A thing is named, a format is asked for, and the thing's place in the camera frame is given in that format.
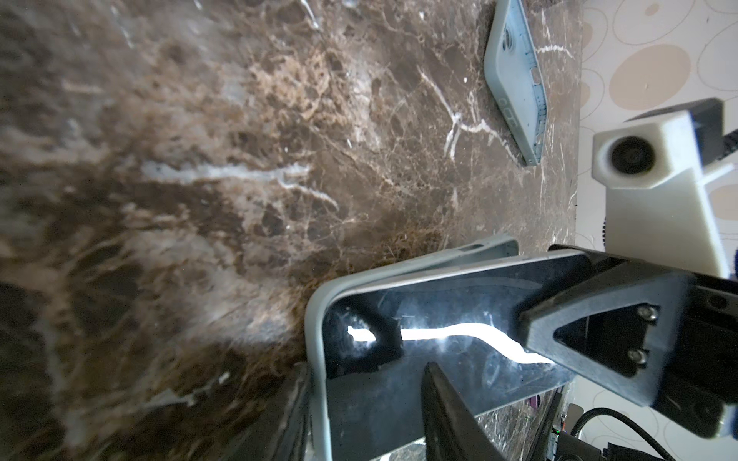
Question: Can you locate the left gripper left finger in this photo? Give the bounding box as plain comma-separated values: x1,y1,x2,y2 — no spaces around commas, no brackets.
230,362,312,461

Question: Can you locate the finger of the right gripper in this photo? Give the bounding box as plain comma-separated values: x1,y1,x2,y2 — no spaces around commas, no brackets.
518,270,737,438

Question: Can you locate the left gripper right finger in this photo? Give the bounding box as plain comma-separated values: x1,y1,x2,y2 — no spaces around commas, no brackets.
421,362,505,461

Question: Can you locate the light blue case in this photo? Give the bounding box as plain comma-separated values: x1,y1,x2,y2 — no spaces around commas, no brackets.
305,234,519,460
484,0,548,166

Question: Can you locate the black phone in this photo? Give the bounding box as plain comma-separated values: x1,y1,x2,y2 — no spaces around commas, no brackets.
323,250,591,460

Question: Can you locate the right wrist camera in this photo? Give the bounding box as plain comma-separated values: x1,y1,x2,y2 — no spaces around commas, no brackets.
592,98,737,279

